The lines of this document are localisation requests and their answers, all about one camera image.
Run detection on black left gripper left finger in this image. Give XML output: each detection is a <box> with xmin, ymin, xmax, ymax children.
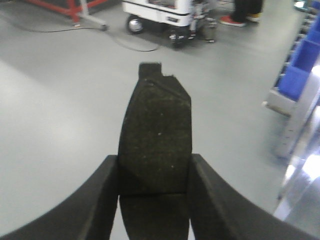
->
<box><xmin>1</xmin><ymin>155</ymin><xmax>118</xmax><ymax>240</ymax></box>

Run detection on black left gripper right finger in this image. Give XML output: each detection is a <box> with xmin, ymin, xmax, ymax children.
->
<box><xmin>187</xmin><ymin>154</ymin><xmax>315</xmax><ymax>240</ymax></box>

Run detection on grey brake pad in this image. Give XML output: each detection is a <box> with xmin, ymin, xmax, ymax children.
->
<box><xmin>118</xmin><ymin>62</ymin><xmax>192</xmax><ymax>240</ymax></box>

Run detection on blue bin rack right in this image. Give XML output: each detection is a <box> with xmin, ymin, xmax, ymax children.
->
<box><xmin>262</xmin><ymin>0</ymin><xmax>320</xmax><ymax>158</ymax></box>

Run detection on white wheeled cart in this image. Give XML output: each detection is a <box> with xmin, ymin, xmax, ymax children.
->
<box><xmin>122</xmin><ymin>0</ymin><xmax>217</xmax><ymax>48</ymax></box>

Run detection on person legs red shoes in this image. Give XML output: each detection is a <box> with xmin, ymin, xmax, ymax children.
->
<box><xmin>219</xmin><ymin>0</ymin><xmax>264</xmax><ymax>27</ymax></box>

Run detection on black floor cable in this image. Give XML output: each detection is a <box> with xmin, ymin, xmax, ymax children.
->
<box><xmin>7</xmin><ymin>17</ymin><xmax>160</xmax><ymax>53</ymax></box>

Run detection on red metal frame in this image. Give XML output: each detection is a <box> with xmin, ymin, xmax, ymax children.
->
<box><xmin>24</xmin><ymin>0</ymin><xmax>111</xmax><ymax>25</ymax></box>

